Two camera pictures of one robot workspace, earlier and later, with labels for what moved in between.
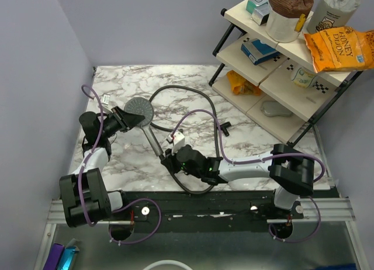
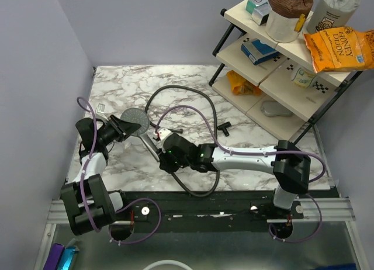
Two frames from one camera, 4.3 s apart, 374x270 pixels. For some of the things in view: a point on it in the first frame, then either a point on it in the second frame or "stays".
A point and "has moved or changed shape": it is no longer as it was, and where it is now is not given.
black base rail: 238,211 stays
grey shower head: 142,107 has moved or changed shape
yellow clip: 300,23 stays
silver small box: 260,13 stays
